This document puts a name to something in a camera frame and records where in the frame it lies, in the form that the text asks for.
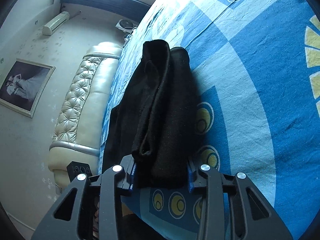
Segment black pants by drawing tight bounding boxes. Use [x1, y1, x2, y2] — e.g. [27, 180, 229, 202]
[102, 40, 198, 189]

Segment small white fan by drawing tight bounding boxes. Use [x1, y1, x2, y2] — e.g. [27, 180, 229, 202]
[116, 19, 137, 34]

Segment cream tufted leather headboard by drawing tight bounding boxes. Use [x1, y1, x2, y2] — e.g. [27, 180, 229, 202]
[48, 42, 123, 190]

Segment white wall air conditioner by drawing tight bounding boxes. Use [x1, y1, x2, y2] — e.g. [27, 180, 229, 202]
[42, 11, 69, 36]

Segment person's left hand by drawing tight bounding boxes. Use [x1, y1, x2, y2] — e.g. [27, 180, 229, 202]
[93, 197, 99, 239]

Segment dark blue curtain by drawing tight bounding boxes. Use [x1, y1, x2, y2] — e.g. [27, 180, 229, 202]
[60, 0, 151, 22]

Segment framed wall picture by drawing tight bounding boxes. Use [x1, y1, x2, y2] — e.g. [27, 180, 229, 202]
[1, 59, 55, 118]

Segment blue patterned bed sheet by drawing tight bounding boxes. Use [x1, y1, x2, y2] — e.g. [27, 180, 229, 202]
[101, 0, 319, 239]

